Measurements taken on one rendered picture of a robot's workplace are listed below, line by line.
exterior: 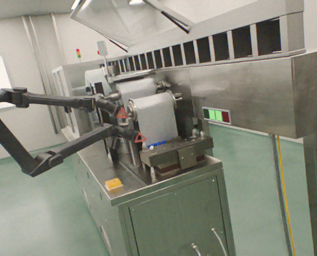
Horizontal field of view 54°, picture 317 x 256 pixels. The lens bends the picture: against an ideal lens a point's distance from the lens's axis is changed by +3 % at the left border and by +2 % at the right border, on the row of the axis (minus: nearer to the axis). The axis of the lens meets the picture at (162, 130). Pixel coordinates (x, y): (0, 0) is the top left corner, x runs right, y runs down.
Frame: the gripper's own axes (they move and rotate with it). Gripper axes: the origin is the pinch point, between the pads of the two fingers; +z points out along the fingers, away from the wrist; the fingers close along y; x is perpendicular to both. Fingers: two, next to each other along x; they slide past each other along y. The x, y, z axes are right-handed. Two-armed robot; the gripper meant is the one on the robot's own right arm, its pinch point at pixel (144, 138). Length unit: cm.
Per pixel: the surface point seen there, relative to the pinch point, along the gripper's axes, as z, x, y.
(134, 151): -0.8, -9.7, -7.8
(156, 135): 6.2, 3.8, 0.3
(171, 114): 11.5, 18.8, 0.3
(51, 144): 15, -108, -556
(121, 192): -12.6, -27.5, 22.2
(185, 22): -3, 67, 14
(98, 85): -28.4, 23.5, -33.2
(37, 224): -17, -134, -182
